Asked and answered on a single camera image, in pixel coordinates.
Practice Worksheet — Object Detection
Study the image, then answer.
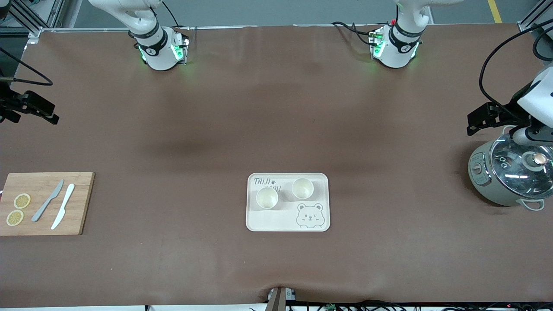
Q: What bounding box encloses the white plastic cup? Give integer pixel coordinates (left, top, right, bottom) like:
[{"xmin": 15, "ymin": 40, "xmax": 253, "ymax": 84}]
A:
[
  {"xmin": 292, "ymin": 178, "xmax": 315, "ymax": 200},
  {"xmin": 256, "ymin": 187, "xmax": 279, "ymax": 209}
]

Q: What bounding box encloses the grey-green cooking pot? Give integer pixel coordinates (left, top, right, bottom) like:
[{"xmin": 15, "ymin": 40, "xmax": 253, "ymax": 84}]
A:
[{"xmin": 468, "ymin": 125, "xmax": 553, "ymax": 211}]

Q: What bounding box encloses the glass pot lid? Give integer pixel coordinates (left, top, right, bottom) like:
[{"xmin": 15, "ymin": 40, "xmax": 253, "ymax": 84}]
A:
[{"xmin": 489, "ymin": 132, "xmax": 553, "ymax": 200}]

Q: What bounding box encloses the grey plastic knife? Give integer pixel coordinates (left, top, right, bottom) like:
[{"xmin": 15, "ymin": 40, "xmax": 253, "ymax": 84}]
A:
[{"xmin": 31, "ymin": 179, "xmax": 65, "ymax": 222}]

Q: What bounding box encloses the white plastic knife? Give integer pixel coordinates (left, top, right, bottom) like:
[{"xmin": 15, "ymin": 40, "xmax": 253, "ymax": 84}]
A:
[{"xmin": 51, "ymin": 184, "xmax": 76, "ymax": 230}]

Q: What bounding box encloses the wooden cutting board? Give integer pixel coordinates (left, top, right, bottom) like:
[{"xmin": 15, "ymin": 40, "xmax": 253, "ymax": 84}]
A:
[{"xmin": 0, "ymin": 172, "xmax": 95, "ymax": 236}]

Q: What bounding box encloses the brown table cover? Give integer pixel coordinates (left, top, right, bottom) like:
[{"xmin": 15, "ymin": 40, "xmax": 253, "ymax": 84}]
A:
[{"xmin": 0, "ymin": 24, "xmax": 553, "ymax": 308}]

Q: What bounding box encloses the white bear print tray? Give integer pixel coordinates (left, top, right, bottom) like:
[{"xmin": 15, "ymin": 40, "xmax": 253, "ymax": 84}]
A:
[{"xmin": 246, "ymin": 173, "xmax": 331, "ymax": 232}]

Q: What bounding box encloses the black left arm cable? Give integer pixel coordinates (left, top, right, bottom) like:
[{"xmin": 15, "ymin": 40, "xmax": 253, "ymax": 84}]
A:
[{"xmin": 479, "ymin": 26, "xmax": 553, "ymax": 117}]

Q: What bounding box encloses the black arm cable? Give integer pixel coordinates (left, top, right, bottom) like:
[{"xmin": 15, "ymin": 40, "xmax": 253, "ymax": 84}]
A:
[
  {"xmin": 479, "ymin": 26, "xmax": 553, "ymax": 117},
  {"xmin": 0, "ymin": 48, "xmax": 53, "ymax": 86}
]

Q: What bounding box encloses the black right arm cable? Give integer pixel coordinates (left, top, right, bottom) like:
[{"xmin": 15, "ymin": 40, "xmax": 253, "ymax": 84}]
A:
[{"xmin": 0, "ymin": 48, "xmax": 53, "ymax": 86}]

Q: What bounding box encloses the black left base cable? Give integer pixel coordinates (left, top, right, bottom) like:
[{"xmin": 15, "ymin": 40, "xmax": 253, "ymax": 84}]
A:
[{"xmin": 332, "ymin": 21, "xmax": 377, "ymax": 46}]

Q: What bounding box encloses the black base cable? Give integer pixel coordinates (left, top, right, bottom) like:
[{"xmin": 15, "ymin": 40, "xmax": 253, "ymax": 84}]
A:
[
  {"xmin": 162, "ymin": 0, "xmax": 181, "ymax": 29},
  {"xmin": 332, "ymin": 21, "xmax": 377, "ymax": 46}
]

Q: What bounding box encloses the black right base cable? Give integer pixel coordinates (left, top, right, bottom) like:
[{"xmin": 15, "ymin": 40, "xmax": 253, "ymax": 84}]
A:
[{"xmin": 162, "ymin": 0, "xmax": 181, "ymax": 29}]

